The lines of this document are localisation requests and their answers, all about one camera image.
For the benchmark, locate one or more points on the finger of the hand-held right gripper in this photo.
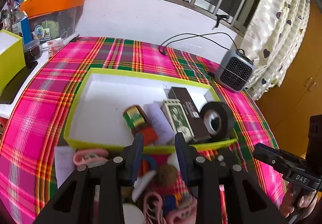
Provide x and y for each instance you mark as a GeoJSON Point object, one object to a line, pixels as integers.
{"type": "Point", "coordinates": [276, 164]}
{"type": "Point", "coordinates": [276, 153]}

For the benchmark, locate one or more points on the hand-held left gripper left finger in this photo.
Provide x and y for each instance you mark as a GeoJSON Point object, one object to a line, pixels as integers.
{"type": "Point", "coordinates": [137, 153]}

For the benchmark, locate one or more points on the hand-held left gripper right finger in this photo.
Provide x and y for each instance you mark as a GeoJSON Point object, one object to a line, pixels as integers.
{"type": "Point", "coordinates": [181, 156]}

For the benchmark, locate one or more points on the orange cap jar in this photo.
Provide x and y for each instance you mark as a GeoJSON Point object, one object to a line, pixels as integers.
{"type": "Point", "coordinates": [137, 123]}

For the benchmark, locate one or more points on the lavender cosmetic tube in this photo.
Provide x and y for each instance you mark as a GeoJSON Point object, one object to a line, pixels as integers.
{"type": "Point", "coordinates": [158, 123]}

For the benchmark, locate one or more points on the pink plastic clip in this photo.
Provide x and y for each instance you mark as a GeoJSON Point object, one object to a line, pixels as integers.
{"type": "Point", "coordinates": [88, 158]}
{"type": "Point", "coordinates": [179, 215]}

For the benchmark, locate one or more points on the black tape roll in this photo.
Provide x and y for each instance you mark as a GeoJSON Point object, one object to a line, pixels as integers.
{"type": "Point", "coordinates": [224, 118]}

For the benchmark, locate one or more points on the yellow-green shallow box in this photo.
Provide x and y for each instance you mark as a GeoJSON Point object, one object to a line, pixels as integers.
{"type": "Point", "coordinates": [105, 103]}

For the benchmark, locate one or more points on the person's right hand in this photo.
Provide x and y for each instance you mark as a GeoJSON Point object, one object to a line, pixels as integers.
{"type": "Point", "coordinates": [286, 200]}

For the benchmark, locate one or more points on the white round lid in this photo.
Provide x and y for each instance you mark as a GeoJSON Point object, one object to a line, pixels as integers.
{"type": "Point", "coordinates": [173, 159]}

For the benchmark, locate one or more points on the walnut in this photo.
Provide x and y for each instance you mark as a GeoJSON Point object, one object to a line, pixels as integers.
{"type": "Point", "coordinates": [167, 174]}

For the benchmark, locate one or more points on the green white small box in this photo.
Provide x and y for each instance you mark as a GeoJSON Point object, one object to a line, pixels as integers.
{"type": "Point", "coordinates": [177, 118]}

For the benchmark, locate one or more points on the dark brown long box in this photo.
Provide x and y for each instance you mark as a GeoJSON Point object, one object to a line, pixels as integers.
{"type": "Point", "coordinates": [191, 110]}

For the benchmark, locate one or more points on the small blue object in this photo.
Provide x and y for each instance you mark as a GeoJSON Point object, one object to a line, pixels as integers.
{"type": "Point", "coordinates": [169, 203]}

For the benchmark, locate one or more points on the pale pink hook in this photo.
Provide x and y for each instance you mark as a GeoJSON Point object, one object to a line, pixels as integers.
{"type": "Point", "coordinates": [152, 207]}

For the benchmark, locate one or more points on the white round compact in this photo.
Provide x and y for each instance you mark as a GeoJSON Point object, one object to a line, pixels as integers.
{"type": "Point", "coordinates": [133, 215]}

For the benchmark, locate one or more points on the wooden cabinet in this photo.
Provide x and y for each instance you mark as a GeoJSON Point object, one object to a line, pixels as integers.
{"type": "Point", "coordinates": [296, 93]}

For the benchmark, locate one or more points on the small lavender bottle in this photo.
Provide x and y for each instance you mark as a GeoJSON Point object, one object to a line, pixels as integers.
{"type": "Point", "coordinates": [64, 166]}

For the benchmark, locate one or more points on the grey mini heater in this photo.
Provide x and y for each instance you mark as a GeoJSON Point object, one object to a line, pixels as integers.
{"type": "Point", "coordinates": [235, 73]}

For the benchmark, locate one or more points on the pink green plaid tablecloth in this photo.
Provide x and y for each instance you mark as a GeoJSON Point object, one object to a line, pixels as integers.
{"type": "Point", "coordinates": [50, 88]}

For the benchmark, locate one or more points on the heart print curtain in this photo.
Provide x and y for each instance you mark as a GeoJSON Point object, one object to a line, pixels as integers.
{"type": "Point", "coordinates": [279, 37]}

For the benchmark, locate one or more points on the red white tape dispenser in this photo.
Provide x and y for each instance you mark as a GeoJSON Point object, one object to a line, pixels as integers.
{"type": "Point", "coordinates": [54, 46]}

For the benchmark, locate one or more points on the white side table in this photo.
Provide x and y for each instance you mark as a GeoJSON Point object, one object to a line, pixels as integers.
{"type": "Point", "coordinates": [7, 109]}

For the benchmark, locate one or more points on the dark round container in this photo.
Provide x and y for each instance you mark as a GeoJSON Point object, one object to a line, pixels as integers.
{"type": "Point", "coordinates": [32, 51]}

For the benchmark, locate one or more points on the yellow-green deep box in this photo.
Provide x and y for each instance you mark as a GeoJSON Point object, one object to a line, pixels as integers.
{"type": "Point", "coordinates": [10, 62]}

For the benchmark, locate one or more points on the blue white carton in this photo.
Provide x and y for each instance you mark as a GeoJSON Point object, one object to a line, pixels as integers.
{"type": "Point", "coordinates": [25, 27]}

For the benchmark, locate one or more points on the orange lid storage bin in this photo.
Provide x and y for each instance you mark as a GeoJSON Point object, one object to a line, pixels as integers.
{"type": "Point", "coordinates": [50, 2]}

